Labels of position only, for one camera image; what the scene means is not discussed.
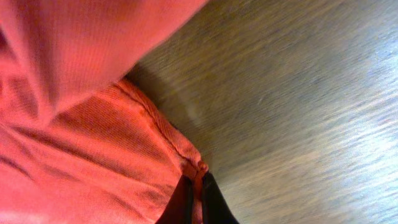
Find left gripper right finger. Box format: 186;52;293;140
201;172;239;224

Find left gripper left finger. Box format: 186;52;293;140
156;175;194;224

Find red soccer t-shirt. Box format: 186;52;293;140
1;0;208;223

